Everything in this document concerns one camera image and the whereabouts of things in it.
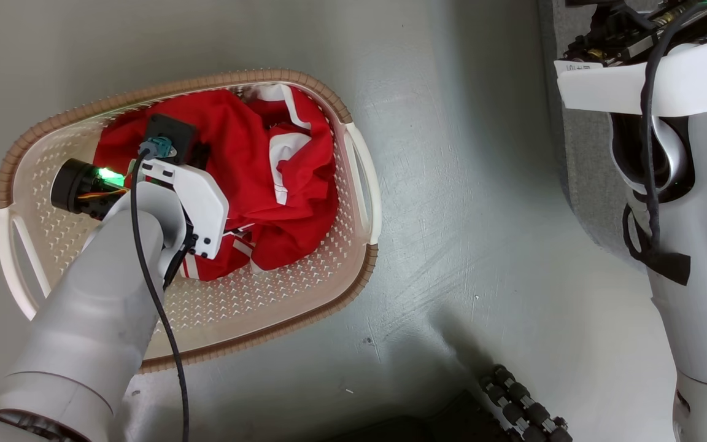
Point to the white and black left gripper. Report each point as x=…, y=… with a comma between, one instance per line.
x=203, y=202

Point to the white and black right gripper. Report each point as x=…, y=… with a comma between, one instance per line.
x=697, y=80

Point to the red and white clothing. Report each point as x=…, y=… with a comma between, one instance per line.
x=237, y=141

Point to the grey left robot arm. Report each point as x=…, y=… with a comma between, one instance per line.
x=83, y=307

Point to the white basket with brown rim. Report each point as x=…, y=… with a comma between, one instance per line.
x=237, y=307

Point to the grey fabric sofa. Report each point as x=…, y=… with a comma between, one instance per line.
x=587, y=159

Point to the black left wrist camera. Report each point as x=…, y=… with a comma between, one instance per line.
x=172, y=129

